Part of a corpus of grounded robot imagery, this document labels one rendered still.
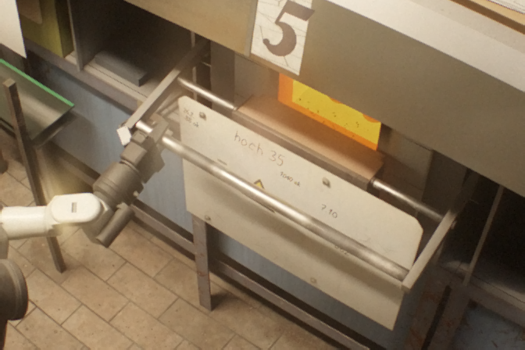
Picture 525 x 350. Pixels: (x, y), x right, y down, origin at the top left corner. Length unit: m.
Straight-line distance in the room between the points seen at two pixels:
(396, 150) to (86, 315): 1.46
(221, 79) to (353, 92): 0.73
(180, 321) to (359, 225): 1.19
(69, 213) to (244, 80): 0.50
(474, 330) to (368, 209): 0.59
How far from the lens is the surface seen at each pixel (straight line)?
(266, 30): 1.16
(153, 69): 2.17
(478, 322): 1.97
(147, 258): 2.82
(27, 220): 1.62
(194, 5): 1.24
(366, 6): 1.06
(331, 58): 1.11
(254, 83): 1.72
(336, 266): 1.74
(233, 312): 2.67
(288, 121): 1.63
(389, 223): 1.54
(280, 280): 2.34
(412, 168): 1.59
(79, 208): 1.56
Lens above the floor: 2.26
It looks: 46 degrees down
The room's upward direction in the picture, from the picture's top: 3 degrees clockwise
